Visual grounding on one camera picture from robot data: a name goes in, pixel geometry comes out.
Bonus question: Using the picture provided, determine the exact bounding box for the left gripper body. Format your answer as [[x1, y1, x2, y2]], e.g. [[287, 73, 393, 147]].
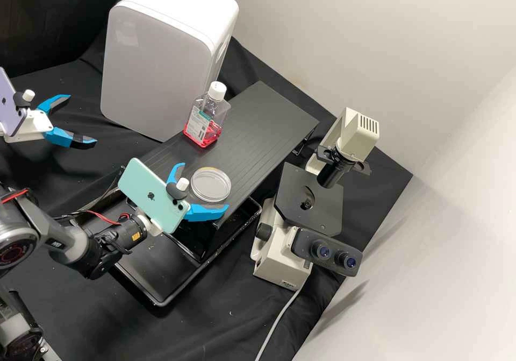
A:
[[3, 108, 54, 144]]

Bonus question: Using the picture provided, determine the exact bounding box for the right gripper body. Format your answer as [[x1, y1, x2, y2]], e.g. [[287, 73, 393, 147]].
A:
[[137, 212, 163, 237]]

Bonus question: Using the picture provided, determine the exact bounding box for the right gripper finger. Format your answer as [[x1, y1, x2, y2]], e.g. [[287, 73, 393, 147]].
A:
[[185, 202, 231, 223], [166, 162, 188, 185]]

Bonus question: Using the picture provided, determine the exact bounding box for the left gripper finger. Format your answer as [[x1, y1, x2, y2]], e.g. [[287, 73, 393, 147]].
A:
[[33, 94, 73, 116], [43, 126, 98, 151]]

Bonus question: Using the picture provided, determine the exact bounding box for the petri dish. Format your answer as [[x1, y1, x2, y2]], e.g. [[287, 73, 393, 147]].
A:
[[189, 167, 233, 204]]

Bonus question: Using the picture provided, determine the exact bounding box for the black tray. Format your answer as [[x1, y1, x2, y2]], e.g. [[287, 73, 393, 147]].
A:
[[80, 191, 262, 308]]

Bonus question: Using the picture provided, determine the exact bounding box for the red liquid bottle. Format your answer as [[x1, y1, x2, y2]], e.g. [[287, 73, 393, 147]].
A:
[[183, 81, 232, 149]]

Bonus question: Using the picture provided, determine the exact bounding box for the cream microscope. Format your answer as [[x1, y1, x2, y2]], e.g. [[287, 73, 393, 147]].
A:
[[249, 107, 382, 294]]

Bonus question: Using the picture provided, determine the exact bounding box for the black platform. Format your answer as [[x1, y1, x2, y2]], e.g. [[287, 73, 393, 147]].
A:
[[120, 81, 321, 233]]

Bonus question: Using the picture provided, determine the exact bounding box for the white box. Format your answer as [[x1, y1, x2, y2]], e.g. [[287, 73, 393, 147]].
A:
[[99, 0, 240, 144]]

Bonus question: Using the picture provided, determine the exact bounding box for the right wrist camera phone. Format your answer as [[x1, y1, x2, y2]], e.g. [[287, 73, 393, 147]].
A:
[[117, 158, 191, 235]]

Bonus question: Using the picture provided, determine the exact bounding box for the wrist camera phone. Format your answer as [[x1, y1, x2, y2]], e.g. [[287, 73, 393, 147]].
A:
[[0, 67, 37, 137], [117, 158, 191, 235]]

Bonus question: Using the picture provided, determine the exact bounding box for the left wrist camera phone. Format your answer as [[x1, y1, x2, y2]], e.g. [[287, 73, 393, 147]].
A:
[[0, 67, 37, 137]]

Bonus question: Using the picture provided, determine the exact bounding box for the grey cable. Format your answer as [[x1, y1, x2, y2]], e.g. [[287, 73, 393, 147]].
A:
[[253, 285, 304, 361]]

